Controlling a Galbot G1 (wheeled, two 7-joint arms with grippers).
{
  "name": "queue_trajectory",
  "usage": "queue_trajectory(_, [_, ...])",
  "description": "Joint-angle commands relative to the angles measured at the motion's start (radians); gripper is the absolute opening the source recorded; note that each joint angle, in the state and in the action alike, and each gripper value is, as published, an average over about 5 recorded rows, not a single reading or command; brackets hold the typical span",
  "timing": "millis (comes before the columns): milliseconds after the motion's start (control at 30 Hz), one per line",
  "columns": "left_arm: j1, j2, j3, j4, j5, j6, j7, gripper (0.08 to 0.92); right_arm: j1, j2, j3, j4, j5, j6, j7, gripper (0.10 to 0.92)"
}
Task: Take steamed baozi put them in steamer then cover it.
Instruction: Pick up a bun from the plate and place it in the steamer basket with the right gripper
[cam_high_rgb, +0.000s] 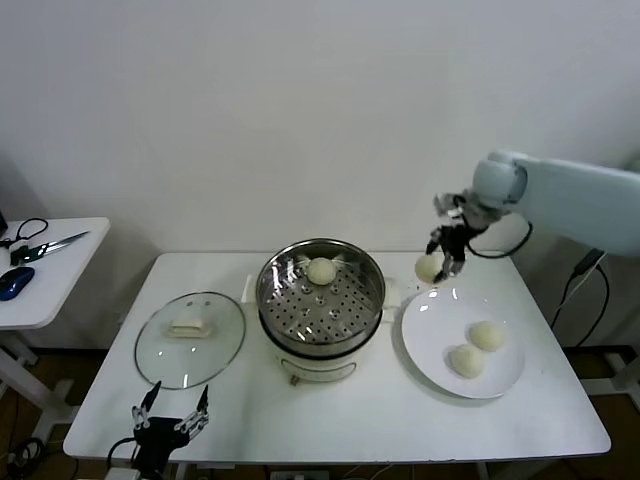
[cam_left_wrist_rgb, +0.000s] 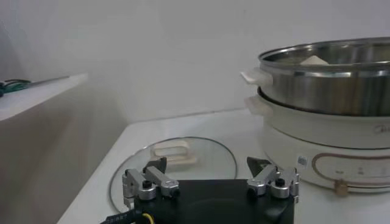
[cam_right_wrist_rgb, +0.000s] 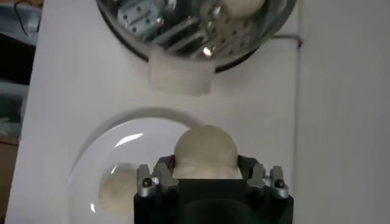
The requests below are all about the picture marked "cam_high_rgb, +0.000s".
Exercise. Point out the white steamed baozi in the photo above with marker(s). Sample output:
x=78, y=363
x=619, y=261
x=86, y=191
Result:
x=426, y=268
x=320, y=271
x=466, y=361
x=487, y=336

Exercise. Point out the white side table with shelf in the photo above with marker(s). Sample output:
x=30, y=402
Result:
x=615, y=372

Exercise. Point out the blue computer mouse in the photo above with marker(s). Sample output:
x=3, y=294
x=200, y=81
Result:
x=16, y=281

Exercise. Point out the large white plate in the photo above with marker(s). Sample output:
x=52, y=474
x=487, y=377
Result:
x=430, y=350

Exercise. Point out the stainless steel steamer basket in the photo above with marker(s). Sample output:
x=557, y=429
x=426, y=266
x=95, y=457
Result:
x=280, y=300

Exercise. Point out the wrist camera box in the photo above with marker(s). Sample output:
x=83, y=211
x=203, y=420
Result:
x=121, y=474
x=446, y=203

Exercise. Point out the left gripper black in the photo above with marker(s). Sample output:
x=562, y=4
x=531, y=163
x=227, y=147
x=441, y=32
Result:
x=157, y=434

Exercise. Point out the round glass pot lid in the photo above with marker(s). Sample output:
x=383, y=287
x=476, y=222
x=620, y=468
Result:
x=165, y=360

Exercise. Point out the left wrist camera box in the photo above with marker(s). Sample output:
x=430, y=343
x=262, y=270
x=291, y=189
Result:
x=121, y=474

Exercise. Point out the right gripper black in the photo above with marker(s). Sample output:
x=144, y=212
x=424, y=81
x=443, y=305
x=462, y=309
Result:
x=455, y=241

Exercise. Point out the dark device edge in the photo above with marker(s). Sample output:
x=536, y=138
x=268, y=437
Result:
x=2, y=220

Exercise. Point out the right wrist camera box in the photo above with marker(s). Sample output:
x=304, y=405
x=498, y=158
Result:
x=446, y=203

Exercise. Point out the white electric cooking pot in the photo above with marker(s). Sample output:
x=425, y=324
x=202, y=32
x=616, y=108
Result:
x=315, y=364

